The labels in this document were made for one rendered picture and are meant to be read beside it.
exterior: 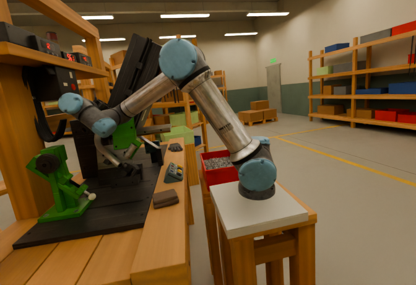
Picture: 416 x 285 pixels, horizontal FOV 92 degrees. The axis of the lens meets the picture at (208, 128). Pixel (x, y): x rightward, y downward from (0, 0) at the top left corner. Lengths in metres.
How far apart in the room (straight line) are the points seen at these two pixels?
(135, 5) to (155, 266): 8.30
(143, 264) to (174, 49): 0.58
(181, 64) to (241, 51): 10.60
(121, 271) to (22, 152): 0.63
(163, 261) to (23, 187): 0.69
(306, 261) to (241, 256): 0.27
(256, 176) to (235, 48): 10.56
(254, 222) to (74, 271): 0.53
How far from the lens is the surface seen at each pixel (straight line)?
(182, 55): 0.60
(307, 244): 0.93
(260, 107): 7.64
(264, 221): 0.74
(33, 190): 1.11
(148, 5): 8.56
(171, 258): 0.63
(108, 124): 0.80
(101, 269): 0.72
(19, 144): 1.07
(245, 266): 0.86
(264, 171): 0.63
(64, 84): 1.17
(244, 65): 11.11
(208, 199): 1.11
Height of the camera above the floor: 1.32
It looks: 11 degrees down
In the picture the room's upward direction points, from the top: 6 degrees counter-clockwise
